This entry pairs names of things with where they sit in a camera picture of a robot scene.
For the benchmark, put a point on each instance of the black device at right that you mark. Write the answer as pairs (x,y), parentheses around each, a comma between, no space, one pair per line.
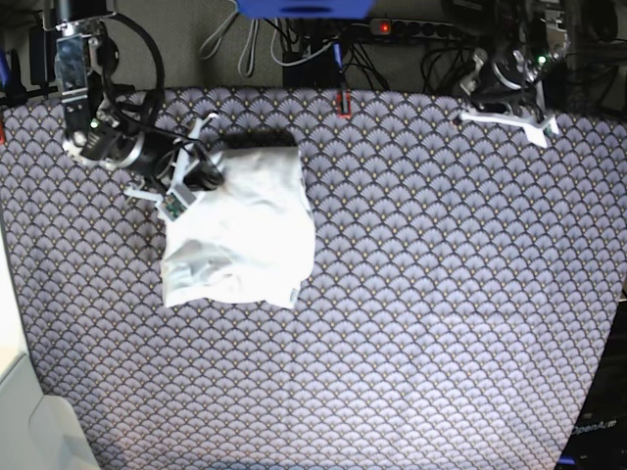
(598,439)

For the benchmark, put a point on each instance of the blue box overhead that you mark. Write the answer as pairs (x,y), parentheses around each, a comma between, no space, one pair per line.
(305,9)

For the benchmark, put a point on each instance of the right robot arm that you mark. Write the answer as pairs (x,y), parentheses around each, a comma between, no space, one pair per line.
(101,131)

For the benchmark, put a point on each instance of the blue clamp handle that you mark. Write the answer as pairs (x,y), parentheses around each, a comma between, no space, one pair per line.
(337,54)

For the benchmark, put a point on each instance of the fan-patterned table cloth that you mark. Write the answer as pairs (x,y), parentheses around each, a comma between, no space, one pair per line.
(464,285)

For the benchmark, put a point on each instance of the red table clamp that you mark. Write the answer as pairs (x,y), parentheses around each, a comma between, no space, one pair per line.
(343,101)

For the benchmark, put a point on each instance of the black power strip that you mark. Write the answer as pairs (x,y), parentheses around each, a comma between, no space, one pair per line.
(406,30)

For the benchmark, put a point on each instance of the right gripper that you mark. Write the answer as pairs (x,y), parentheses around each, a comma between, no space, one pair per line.
(182,174)

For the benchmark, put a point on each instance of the white T-shirt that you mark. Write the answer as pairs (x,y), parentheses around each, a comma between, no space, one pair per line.
(250,240)

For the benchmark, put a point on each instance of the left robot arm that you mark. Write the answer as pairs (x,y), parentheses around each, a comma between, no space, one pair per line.
(518,44)

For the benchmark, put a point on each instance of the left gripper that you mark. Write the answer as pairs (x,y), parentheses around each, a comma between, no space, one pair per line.
(524,109)

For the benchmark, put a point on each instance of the white plastic bin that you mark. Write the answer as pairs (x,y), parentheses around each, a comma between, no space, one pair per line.
(38,431)

